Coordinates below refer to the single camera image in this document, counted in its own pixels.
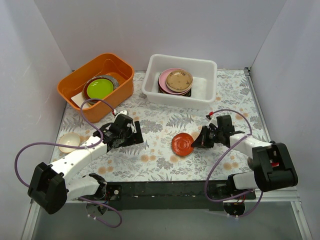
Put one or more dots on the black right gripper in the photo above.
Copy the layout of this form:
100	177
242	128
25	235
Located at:
208	136

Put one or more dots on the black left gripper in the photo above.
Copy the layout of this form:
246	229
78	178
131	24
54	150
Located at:
130	136

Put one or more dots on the red small bowl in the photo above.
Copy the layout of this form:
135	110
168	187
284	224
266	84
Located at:
181	144

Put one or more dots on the black floral rectangular plate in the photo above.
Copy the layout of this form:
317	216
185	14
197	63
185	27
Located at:
190	93

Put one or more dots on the pink speckled glass plate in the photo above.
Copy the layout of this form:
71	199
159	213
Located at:
179	81

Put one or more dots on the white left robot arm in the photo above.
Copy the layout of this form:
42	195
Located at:
54	184

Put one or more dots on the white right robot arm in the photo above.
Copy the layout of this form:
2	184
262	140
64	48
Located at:
270	163

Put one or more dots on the white plastic bin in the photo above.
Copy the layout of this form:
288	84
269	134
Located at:
203	90

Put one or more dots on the dark red plate in bin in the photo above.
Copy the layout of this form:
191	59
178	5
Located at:
109	77

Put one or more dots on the orange plastic bin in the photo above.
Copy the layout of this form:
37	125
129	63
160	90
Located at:
104	64

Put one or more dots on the white square plate in bin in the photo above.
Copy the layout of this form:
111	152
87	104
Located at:
79	99

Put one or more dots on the floral table mat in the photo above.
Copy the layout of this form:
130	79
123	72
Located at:
154	160

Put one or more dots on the black skull mug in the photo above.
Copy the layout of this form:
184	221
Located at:
250	163

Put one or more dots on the lime green plate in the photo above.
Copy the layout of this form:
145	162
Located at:
99	88

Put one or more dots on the small cream bowl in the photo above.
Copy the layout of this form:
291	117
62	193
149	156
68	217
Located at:
69	139

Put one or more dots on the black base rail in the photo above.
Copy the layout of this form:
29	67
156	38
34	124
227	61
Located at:
152	195

